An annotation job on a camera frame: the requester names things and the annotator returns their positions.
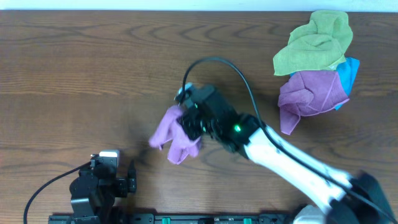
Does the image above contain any purple microfiber cloth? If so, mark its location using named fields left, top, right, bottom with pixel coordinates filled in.
left=149, top=105, right=201, bottom=165

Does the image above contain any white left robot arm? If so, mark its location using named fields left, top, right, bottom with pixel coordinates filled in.
left=69, top=157, right=137, bottom=224

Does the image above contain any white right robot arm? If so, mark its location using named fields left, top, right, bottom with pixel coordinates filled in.
left=175, top=90, right=397, bottom=223

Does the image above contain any purple crumpled cloth in pile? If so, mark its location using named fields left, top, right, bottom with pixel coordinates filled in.
left=278, top=71, right=349, bottom=135

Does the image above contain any green microfiber cloth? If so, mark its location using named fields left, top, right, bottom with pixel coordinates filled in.
left=273, top=10, right=353, bottom=76

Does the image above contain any blue microfiber cloth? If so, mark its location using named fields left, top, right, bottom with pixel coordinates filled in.
left=289, top=57, right=361, bottom=111

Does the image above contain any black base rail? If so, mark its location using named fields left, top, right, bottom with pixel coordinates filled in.
left=47, top=212, right=293, bottom=224

